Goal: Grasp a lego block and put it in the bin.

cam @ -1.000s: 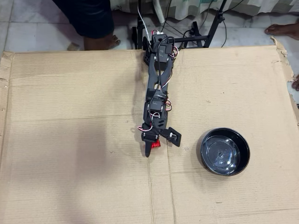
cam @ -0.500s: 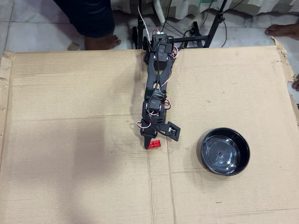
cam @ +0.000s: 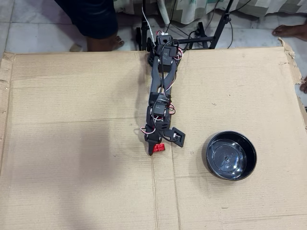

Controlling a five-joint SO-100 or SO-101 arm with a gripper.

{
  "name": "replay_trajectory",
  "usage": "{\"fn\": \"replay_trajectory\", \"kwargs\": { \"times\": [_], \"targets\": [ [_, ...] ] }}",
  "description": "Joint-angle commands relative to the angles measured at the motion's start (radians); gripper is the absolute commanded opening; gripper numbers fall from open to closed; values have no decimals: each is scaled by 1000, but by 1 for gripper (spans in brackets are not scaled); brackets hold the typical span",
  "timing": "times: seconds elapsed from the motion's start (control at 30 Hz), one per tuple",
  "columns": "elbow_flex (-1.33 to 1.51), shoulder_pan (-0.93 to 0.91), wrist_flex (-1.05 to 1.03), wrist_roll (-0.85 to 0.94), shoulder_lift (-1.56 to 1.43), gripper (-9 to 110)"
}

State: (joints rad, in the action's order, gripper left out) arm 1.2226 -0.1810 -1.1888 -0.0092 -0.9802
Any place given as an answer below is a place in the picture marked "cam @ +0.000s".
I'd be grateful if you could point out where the brown corrugated cardboard sheet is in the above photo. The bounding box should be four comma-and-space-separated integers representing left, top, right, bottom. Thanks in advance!
0, 37, 307, 230

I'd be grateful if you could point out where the black clamp stand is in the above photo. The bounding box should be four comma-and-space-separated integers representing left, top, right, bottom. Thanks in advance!
136, 0, 149, 51

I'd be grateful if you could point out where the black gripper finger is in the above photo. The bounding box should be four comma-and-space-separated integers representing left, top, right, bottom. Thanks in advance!
144, 139, 156, 157

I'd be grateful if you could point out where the black round plastic bowl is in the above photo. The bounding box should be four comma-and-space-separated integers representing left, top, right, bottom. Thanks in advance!
205, 130, 258, 180

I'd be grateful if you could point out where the person leg with dark shorts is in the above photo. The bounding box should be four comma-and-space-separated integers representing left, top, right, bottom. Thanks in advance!
54, 0, 125, 52

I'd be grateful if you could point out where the thin black hanging cable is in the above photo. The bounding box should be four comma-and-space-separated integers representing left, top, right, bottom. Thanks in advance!
225, 14, 235, 49
166, 0, 178, 33

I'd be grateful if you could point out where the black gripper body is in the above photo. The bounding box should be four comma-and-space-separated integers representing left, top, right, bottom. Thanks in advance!
143, 119, 172, 145

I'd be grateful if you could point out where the white power cable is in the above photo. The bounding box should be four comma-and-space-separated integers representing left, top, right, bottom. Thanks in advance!
141, 0, 159, 36

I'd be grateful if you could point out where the black tripod stand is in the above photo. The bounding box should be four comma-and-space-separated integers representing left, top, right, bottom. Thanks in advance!
177, 0, 237, 50

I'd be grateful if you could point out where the black camera cable on arm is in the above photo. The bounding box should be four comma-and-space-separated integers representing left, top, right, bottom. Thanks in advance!
158, 39, 180, 144

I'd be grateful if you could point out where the white plastic pole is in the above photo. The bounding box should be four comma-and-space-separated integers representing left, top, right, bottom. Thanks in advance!
159, 0, 174, 25

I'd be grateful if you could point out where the black square wrist camera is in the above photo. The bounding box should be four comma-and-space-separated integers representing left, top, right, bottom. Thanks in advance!
166, 126, 187, 147

